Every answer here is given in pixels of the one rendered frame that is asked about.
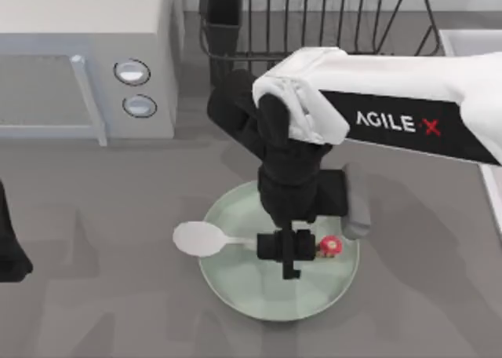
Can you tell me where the black utensil holder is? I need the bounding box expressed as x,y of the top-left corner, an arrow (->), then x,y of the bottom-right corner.
199,0 -> 244,57

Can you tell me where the microwave oven door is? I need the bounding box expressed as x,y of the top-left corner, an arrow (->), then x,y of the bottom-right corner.
0,53 -> 108,148

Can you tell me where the pale green round plate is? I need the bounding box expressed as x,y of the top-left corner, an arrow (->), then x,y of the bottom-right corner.
198,179 -> 360,322

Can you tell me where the white spoon with red end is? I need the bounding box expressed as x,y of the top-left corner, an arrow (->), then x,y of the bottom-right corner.
172,221 -> 344,259

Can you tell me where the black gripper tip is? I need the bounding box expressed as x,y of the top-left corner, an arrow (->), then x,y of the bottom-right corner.
0,179 -> 35,285

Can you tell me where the pale microwave oven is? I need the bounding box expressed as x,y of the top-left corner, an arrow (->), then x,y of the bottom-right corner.
0,20 -> 178,148

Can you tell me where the black wire dish rack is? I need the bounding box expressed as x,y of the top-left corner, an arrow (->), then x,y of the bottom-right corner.
198,0 -> 449,87

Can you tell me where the round grey microwave knob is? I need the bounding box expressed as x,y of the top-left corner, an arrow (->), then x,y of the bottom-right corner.
122,93 -> 159,119
113,57 -> 152,87

